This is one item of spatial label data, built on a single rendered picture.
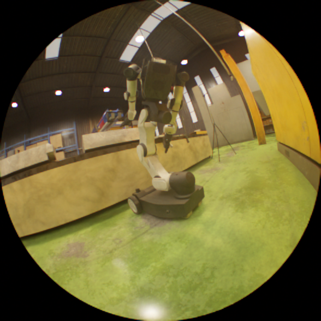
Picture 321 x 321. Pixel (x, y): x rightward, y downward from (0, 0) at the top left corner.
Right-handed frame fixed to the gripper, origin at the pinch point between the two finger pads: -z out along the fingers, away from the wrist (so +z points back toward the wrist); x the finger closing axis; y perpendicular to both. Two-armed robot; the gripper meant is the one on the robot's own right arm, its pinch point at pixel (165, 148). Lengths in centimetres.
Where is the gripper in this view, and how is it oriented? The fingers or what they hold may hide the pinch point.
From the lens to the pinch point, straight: 125.5
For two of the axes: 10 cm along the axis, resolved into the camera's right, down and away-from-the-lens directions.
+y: -9.7, -0.3, -2.5
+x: -1.7, -6.6, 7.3
